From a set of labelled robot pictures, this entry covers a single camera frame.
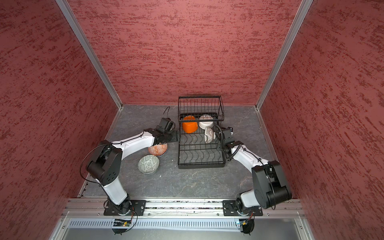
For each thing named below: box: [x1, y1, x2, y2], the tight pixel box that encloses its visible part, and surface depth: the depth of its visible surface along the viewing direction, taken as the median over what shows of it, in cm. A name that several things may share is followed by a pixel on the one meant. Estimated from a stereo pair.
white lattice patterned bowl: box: [204, 126, 216, 144], surface depth 95 cm
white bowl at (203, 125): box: [198, 114, 214, 130], surface depth 105 cm
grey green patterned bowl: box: [137, 154, 160, 175], surface depth 87 cm
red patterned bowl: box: [148, 143, 168, 156], surface depth 94 cm
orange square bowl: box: [182, 115, 199, 134], surface depth 102 cm
